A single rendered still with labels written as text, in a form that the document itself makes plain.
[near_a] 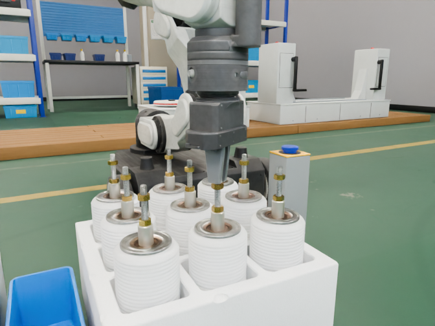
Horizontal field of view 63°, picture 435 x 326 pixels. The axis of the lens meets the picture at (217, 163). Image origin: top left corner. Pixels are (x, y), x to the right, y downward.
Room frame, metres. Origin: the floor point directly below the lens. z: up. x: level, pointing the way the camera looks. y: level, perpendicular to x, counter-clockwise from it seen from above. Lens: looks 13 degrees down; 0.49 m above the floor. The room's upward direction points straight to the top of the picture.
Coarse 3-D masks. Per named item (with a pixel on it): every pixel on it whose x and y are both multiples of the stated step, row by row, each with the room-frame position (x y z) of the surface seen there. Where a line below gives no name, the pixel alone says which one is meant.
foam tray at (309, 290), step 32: (96, 256) 0.57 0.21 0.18; (320, 256) 0.57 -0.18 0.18; (96, 288) 0.47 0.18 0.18; (192, 288) 0.47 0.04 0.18; (224, 288) 0.47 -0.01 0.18; (256, 288) 0.47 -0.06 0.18; (288, 288) 0.50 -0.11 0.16; (320, 288) 0.53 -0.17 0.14; (96, 320) 0.45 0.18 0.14; (128, 320) 0.40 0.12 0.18; (160, 320) 0.41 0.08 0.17; (192, 320) 0.43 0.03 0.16; (224, 320) 0.45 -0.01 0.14; (256, 320) 0.47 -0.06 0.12; (288, 320) 0.50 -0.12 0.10; (320, 320) 0.53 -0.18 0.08
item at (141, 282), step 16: (128, 256) 0.44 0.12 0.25; (144, 256) 0.44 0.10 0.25; (160, 256) 0.44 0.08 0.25; (176, 256) 0.46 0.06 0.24; (128, 272) 0.43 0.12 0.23; (144, 272) 0.43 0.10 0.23; (160, 272) 0.44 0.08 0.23; (176, 272) 0.46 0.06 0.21; (128, 288) 0.43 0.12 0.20; (144, 288) 0.43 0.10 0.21; (160, 288) 0.44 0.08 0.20; (176, 288) 0.46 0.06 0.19; (128, 304) 0.43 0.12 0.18; (144, 304) 0.43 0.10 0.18; (160, 304) 0.44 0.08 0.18
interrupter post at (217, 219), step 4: (212, 212) 0.52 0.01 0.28; (224, 212) 0.53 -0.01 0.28; (212, 216) 0.52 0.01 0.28; (216, 216) 0.52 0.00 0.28; (220, 216) 0.52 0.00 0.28; (224, 216) 0.53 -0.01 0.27; (212, 220) 0.52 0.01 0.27; (216, 220) 0.52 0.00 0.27; (220, 220) 0.52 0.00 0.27; (224, 220) 0.53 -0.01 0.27; (212, 224) 0.52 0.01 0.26; (216, 224) 0.52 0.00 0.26; (220, 224) 0.52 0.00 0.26; (224, 224) 0.53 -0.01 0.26; (212, 228) 0.52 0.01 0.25; (216, 228) 0.52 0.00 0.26; (220, 228) 0.52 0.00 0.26; (224, 228) 0.53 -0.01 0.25
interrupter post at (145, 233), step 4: (152, 224) 0.48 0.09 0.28; (140, 228) 0.47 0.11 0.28; (144, 228) 0.47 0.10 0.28; (148, 228) 0.47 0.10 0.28; (152, 228) 0.47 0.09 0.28; (140, 232) 0.47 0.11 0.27; (144, 232) 0.47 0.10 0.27; (148, 232) 0.47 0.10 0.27; (152, 232) 0.47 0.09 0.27; (140, 236) 0.47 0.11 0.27; (144, 236) 0.47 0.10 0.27; (148, 236) 0.47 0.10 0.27; (152, 236) 0.47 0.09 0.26; (140, 240) 0.47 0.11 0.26; (144, 240) 0.47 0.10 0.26; (148, 240) 0.47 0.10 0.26; (152, 240) 0.47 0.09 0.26; (140, 244) 0.47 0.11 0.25; (144, 244) 0.47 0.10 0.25; (148, 244) 0.47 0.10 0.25
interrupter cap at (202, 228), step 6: (198, 222) 0.55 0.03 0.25; (204, 222) 0.55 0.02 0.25; (210, 222) 0.55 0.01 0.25; (228, 222) 0.55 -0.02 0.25; (234, 222) 0.55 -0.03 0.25; (198, 228) 0.52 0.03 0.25; (204, 228) 0.52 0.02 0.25; (210, 228) 0.53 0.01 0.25; (228, 228) 0.53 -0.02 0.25; (234, 228) 0.52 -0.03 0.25; (240, 228) 0.52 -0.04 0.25; (198, 234) 0.51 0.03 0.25; (204, 234) 0.50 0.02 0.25; (210, 234) 0.50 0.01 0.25; (216, 234) 0.50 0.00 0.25; (222, 234) 0.50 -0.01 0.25; (228, 234) 0.50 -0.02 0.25; (234, 234) 0.50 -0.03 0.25
